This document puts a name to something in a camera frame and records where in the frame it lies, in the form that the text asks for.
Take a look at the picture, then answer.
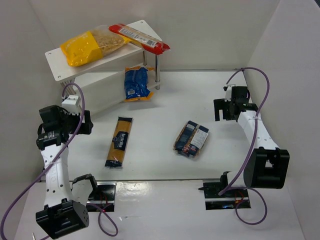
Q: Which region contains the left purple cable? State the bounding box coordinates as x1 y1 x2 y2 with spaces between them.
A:
0 82 119 240

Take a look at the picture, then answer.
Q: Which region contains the dark blue pasta bag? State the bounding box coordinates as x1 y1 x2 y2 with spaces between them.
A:
173 120 209 158

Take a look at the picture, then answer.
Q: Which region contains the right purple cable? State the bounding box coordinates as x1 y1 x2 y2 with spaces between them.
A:
218 66 271 225

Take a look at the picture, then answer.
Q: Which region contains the orange and navy spaghetti pack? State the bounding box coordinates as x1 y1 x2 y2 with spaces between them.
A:
104 116 133 168

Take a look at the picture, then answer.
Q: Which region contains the yellow macaroni pasta bag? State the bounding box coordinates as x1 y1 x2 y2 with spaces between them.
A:
60 25 131 67

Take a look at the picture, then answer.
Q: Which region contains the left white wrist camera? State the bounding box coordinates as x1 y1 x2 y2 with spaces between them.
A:
61 95 82 115

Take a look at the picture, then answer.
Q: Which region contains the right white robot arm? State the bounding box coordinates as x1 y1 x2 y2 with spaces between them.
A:
213 84 290 195

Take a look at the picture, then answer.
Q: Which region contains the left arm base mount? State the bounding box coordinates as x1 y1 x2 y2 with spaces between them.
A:
86 181 117 213

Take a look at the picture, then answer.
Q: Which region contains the white two-tier shelf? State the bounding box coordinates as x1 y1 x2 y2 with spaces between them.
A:
44 19 163 117

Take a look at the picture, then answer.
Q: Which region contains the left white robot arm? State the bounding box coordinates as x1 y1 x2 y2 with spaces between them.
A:
35 105 97 240

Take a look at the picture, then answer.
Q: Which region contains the red spaghetti pasta bag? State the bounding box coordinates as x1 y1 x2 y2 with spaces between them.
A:
108 23 171 55

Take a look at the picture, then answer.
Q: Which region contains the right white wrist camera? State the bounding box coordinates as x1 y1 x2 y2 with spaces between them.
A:
223 84 236 102

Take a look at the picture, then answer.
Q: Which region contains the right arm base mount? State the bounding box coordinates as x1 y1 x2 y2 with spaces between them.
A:
198 181 251 211

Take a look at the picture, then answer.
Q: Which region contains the purple cable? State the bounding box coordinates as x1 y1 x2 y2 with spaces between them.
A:
0 82 119 240
218 66 271 225

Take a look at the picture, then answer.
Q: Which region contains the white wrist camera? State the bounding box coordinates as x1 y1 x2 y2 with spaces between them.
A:
61 95 82 115
223 84 236 102

